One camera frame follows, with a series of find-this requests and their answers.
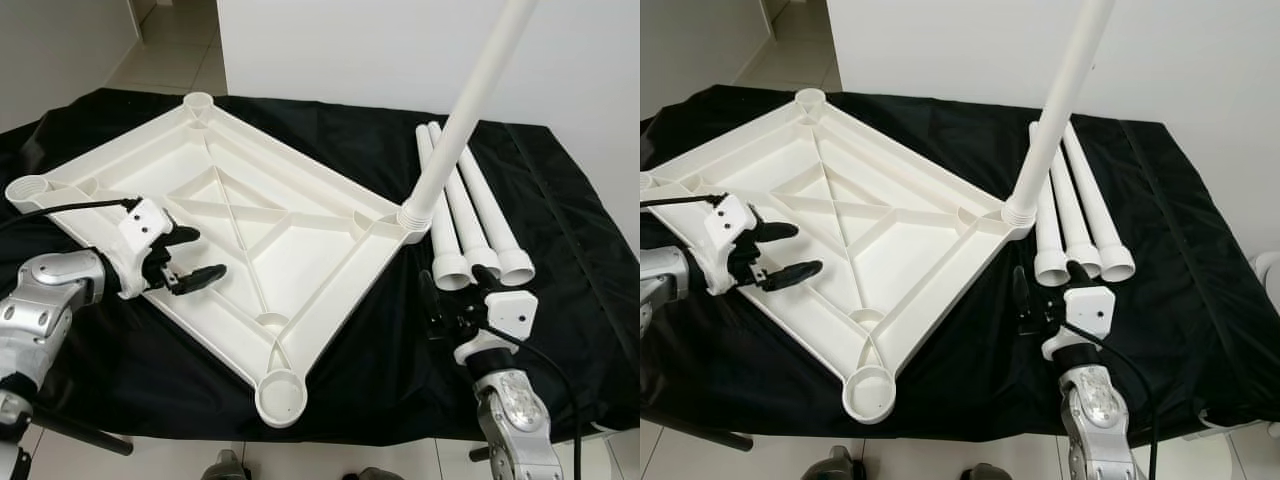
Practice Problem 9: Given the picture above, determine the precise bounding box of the white plastic table leg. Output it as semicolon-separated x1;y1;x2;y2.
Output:
397;0;541;236
1045;150;1103;279
415;125;473;293
455;145;537;289
1003;0;1116;231
1030;125;1071;289
428;120;503;281
1062;122;1137;284

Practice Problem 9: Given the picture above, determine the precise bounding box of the black table cloth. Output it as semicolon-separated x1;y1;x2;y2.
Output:
640;85;1280;441
0;88;641;441

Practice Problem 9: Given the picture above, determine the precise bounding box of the white rounded object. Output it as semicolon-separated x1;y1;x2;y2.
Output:
1255;250;1280;301

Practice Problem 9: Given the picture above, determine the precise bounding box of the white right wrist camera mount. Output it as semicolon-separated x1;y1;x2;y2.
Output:
455;288;541;363
1040;285;1116;361

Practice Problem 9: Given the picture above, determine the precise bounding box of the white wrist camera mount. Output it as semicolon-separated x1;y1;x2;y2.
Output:
105;198;176;299
455;288;541;363
1040;285;1116;361
700;193;758;296

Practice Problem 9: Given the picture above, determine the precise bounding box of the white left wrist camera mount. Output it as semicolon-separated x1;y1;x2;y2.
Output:
700;193;758;296
105;198;176;299

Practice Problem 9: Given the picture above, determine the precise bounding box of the white metal frame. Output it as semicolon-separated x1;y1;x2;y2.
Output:
588;418;641;443
1185;405;1280;443

